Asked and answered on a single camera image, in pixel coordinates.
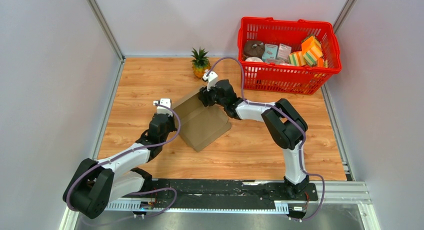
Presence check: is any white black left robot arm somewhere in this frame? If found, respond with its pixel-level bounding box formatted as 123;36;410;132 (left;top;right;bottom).
62;113;181;219

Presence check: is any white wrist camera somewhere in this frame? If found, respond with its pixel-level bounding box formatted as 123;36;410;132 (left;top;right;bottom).
153;98;174;117
201;71;218;92

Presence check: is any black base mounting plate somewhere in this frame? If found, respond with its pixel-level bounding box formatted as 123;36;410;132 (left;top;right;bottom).
141;178;319;210

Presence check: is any brown round object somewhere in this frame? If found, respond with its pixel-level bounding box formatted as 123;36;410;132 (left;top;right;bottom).
243;40;265;58

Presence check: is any grey small box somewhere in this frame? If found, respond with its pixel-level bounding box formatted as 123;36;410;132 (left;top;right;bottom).
275;43;292;63

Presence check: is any red plastic basket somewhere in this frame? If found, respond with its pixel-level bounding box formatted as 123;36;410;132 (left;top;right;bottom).
237;16;342;95

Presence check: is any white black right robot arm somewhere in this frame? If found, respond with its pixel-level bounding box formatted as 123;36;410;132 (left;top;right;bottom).
198;79;310;200

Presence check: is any striped yellow green sponge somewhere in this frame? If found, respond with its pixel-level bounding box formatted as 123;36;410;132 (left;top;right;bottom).
288;51;307;67

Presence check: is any aluminium base frame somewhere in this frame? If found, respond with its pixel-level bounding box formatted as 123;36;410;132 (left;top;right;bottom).
58;178;382;230

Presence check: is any aluminium corner rail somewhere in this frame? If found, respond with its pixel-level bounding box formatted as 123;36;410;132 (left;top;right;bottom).
87;0;125;63
333;0;357;34

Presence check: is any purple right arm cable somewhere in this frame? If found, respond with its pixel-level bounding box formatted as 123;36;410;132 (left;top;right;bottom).
205;56;326;222

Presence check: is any teal small box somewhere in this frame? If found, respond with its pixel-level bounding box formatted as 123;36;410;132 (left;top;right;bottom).
261;43;279;62

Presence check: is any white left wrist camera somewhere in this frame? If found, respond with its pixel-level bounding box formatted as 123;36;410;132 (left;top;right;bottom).
153;98;174;117

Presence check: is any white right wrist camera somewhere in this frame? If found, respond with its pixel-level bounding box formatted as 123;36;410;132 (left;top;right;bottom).
201;71;218;92

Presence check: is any aluminium corner rail left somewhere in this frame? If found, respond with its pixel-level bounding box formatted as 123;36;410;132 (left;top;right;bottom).
87;0;125;63

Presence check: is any toy pineapple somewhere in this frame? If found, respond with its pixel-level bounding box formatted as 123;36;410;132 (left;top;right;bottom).
191;47;211;79

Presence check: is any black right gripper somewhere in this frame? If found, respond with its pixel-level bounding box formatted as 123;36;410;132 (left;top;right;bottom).
198;80;227;108

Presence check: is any brown cardboard box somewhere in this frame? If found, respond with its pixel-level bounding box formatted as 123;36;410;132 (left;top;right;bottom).
172;87;232;152

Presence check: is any aluminium corner rail right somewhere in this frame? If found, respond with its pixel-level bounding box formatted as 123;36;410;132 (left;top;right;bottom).
333;0;357;34

